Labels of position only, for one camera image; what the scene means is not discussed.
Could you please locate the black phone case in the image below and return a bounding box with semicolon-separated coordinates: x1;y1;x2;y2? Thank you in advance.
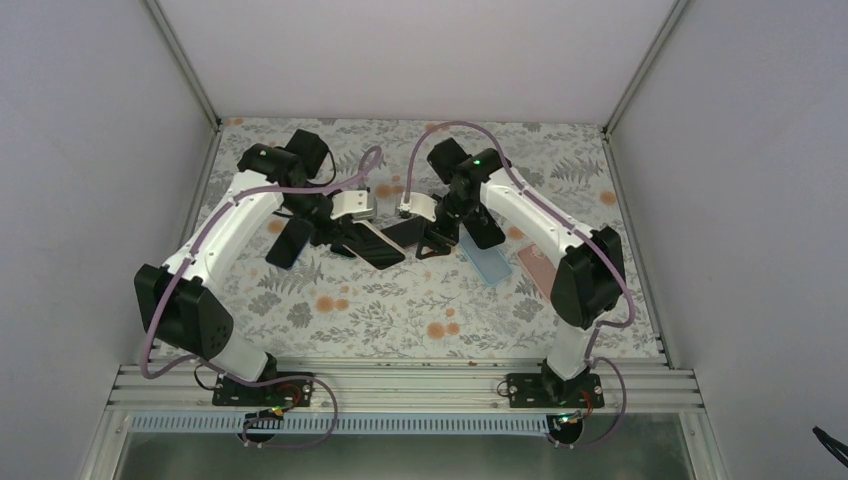
463;205;506;250

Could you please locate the black phone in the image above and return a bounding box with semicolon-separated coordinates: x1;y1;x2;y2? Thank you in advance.
341;221;406;270
265;218;315;270

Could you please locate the light blue phone case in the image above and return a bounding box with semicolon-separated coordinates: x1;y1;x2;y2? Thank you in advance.
459;234;513;287

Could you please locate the pink phone case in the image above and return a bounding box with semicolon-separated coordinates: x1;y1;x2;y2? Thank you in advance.
517;244;556;300

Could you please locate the phone from blue case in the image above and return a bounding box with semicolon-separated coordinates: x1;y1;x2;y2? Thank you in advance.
330;242;356;258

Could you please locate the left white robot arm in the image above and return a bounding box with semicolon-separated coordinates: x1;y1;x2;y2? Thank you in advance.
134;130;383;405

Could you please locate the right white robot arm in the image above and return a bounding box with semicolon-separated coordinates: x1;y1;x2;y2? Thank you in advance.
416;138;626;407

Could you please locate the floral patterned mat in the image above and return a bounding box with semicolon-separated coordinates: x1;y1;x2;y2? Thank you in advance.
201;117;624;360

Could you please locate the black object at corner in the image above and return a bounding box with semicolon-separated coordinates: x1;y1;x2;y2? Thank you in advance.
812;426;848;467

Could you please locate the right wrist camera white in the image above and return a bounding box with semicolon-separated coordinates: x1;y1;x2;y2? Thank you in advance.
397;192;438;222

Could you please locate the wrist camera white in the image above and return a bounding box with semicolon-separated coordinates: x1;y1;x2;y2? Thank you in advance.
329;189;377;220
397;192;438;222

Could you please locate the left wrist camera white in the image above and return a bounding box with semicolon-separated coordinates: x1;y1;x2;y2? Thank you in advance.
329;189;377;220

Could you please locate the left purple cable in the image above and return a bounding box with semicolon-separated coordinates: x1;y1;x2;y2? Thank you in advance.
137;145;384;450

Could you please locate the purple cable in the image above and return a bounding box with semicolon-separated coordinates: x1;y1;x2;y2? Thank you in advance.
137;145;384;450
402;120;637;450

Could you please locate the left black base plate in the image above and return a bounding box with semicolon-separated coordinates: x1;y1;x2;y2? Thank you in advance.
211;371;314;409

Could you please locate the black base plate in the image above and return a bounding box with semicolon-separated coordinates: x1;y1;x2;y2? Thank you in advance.
211;371;314;409
495;373;606;409

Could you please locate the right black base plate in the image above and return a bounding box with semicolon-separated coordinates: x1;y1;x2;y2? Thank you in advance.
495;373;606;409

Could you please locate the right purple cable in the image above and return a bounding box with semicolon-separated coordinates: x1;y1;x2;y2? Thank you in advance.
402;120;637;450

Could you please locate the aluminium rail frame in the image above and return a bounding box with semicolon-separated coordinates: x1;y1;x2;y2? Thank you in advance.
107;356;706;414

